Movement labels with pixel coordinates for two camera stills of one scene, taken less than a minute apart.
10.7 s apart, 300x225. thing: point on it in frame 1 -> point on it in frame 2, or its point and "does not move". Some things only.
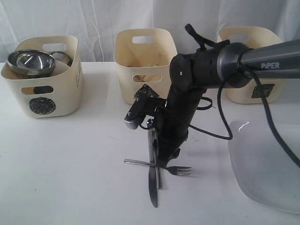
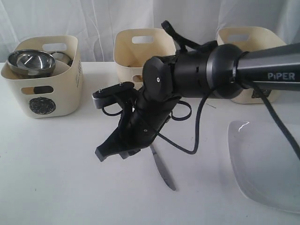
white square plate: [266, 172] does not move
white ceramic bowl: [60, 68] does not move
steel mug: [63, 57] does not move
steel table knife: [153, 165] -> [164, 170]
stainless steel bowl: [31, 63] does not move
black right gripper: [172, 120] -> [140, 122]
